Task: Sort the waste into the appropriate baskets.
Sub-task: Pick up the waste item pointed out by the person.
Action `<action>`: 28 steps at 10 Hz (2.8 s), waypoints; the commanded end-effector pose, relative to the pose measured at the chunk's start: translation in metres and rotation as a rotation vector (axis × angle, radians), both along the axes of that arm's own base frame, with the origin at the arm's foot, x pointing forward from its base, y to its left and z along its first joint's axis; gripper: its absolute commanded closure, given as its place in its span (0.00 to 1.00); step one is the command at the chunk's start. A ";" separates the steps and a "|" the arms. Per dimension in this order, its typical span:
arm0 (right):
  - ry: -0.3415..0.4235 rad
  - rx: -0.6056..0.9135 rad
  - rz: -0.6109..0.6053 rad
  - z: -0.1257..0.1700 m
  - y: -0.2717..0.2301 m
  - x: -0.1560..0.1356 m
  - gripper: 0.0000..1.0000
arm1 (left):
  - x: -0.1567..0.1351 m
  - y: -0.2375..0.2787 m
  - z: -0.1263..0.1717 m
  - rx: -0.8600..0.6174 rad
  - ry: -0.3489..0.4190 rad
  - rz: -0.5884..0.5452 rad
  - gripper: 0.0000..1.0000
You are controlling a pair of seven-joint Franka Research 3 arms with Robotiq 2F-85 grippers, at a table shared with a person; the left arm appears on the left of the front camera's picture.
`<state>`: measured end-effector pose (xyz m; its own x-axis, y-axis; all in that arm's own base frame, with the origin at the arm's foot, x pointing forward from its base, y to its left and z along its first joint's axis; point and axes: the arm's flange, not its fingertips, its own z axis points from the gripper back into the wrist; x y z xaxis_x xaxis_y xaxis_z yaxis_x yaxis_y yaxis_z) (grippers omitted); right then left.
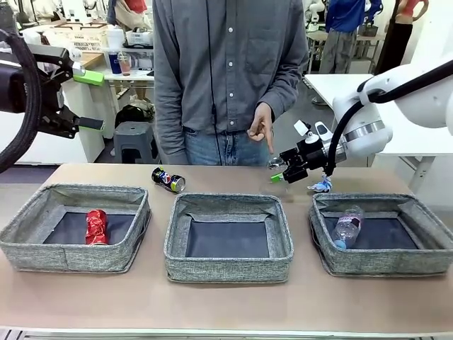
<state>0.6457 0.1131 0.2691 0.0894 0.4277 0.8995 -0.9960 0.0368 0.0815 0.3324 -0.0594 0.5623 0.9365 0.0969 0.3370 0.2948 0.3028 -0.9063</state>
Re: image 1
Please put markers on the small white background robot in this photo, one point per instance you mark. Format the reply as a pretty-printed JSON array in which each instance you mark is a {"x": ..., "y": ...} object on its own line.
[{"x": 313, "y": 14}]

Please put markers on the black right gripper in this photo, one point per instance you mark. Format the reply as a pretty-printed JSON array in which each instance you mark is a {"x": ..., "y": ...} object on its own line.
[{"x": 311, "y": 156}]

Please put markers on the clear plastic cup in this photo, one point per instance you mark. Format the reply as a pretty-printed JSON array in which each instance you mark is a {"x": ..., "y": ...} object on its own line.
[{"x": 274, "y": 163}]

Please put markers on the clear plastic water bottle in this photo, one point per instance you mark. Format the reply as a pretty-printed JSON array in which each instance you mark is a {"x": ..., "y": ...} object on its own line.
[{"x": 348, "y": 226}]

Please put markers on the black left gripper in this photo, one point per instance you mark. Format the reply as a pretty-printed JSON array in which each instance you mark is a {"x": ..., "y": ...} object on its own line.
[{"x": 14, "y": 88}]

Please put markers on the black bag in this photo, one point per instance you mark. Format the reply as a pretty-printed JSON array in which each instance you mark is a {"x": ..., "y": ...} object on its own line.
[{"x": 131, "y": 113}]

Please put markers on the white desk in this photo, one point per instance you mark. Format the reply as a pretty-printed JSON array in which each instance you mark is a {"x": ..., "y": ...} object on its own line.
[{"x": 141, "y": 75}]

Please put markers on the grey plastic stool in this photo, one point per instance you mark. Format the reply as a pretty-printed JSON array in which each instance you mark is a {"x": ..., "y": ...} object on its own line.
[{"x": 134, "y": 129}]

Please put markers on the crushed red soda can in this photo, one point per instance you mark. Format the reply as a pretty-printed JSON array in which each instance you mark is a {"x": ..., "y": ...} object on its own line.
[{"x": 96, "y": 226}]

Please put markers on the wooden top white table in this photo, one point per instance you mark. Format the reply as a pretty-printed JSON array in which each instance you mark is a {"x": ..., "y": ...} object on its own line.
[{"x": 92, "y": 58}]

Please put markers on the dark grey garment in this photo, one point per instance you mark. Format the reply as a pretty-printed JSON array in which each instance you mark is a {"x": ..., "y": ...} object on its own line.
[{"x": 7, "y": 16}]

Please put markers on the white plastic jug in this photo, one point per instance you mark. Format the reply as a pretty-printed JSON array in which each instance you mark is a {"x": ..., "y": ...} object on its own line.
[{"x": 115, "y": 37}]

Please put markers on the white tabletop appliance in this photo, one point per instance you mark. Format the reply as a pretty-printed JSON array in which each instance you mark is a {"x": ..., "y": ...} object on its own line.
[{"x": 139, "y": 37}]

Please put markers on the person's left forearm grey sleeve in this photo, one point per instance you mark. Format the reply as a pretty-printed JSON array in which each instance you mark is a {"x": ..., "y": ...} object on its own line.
[{"x": 286, "y": 88}]

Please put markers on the crushed black soda can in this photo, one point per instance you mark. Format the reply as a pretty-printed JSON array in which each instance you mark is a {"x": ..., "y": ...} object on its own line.
[{"x": 168, "y": 180}]

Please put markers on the grey fabric basket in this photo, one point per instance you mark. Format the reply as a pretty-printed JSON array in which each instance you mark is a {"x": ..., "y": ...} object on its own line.
[
  {"x": 99, "y": 258},
  {"x": 226, "y": 269},
  {"x": 371, "y": 263}
]

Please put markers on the person's right forearm grey sleeve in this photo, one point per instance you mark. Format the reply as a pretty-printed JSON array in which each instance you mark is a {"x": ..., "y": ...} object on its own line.
[{"x": 170, "y": 124}]

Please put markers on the white paper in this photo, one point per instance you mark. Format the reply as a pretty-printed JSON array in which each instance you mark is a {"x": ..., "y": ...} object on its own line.
[{"x": 318, "y": 187}]

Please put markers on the person's left hand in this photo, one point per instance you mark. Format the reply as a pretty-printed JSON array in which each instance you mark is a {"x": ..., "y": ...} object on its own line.
[{"x": 262, "y": 124}]

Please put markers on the background work table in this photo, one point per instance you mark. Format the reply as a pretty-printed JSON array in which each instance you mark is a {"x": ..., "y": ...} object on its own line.
[{"x": 318, "y": 35}]

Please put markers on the person in grey shirt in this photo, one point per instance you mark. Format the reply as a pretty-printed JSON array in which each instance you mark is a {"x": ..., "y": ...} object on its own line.
[{"x": 230, "y": 71}]

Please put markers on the pink drink cup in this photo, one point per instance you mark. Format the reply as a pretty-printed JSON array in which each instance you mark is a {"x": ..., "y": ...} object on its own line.
[{"x": 125, "y": 67}]

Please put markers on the background person with beige bag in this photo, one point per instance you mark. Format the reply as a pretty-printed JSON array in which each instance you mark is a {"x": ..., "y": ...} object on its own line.
[{"x": 131, "y": 14}]

